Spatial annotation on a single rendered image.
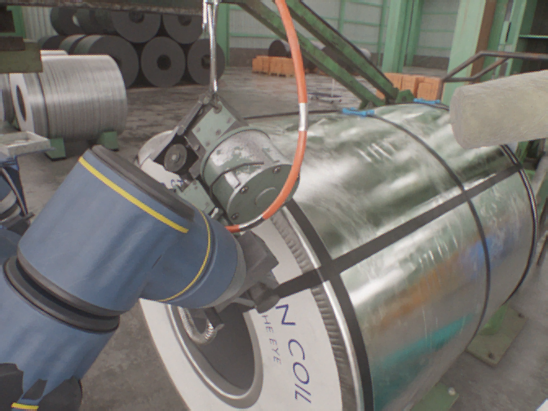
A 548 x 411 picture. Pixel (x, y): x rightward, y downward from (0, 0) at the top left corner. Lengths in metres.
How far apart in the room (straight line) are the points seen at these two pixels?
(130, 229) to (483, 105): 0.24
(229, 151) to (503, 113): 0.49
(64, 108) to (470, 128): 5.65
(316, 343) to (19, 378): 0.63
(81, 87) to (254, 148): 5.27
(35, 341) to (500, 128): 0.33
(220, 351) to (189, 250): 1.18
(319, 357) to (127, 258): 0.63
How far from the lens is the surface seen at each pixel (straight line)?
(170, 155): 0.81
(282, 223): 0.80
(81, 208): 0.31
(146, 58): 13.05
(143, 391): 2.15
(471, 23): 5.52
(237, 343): 1.55
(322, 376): 0.91
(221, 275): 0.41
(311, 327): 0.85
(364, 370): 0.85
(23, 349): 0.34
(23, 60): 1.73
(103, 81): 5.95
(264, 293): 0.62
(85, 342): 0.34
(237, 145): 0.64
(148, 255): 0.32
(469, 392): 2.36
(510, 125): 0.22
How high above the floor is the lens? 1.59
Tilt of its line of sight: 23 degrees down
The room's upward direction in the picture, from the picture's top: 3 degrees clockwise
